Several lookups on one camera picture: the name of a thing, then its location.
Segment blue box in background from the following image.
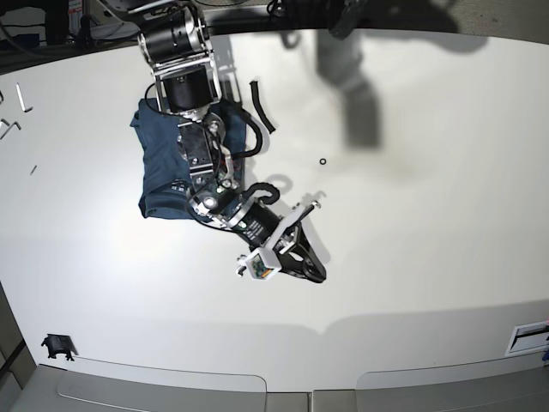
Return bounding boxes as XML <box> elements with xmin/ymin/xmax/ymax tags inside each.
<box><xmin>0</xmin><ymin>33</ymin><xmax>40</xmax><ymax>51</ymax></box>

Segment long silver hex key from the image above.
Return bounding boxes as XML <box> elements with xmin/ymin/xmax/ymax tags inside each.
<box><xmin>15</xmin><ymin>83</ymin><xmax>33</xmax><ymax>113</ymax></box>

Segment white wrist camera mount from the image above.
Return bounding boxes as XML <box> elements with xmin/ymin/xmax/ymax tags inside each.
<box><xmin>229</xmin><ymin>198</ymin><xmax>320</xmax><ymax>281</ymax></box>

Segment right grey chair back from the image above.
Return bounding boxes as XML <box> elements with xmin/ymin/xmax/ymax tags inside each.
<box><xmin>312</xmin><ymin>356</ymin><xmax>549</xmax><ymax>412</ymax></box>

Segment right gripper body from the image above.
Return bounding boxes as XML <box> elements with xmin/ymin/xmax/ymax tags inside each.
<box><xmin>235</xmin><ymin>202</ymin><xmax>281</xmax><ymax>251</ymax></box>

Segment blue T-shirt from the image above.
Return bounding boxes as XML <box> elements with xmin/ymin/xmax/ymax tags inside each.
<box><xmin>130</xmin><ymin>99</ymin><xmax>248</xmax><ymax>220</ymax></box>

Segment black plastic clip part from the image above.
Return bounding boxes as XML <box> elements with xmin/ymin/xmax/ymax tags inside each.
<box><xmin>41</xmin><ymin>334</ymin><xmax>78</xmax><ymax>361</ymax></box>

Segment silver hex key pair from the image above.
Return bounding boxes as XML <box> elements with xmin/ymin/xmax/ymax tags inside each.
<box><xmin>0</xmin><ymin>118</ymin><xmax>21</xmax><ymax>139</ymax></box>

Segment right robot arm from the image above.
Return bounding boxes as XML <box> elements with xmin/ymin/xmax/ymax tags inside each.
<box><xmin>102</xmin><ymin>1</ymin><xmax>327</xmax><ymax>284</ymax></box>

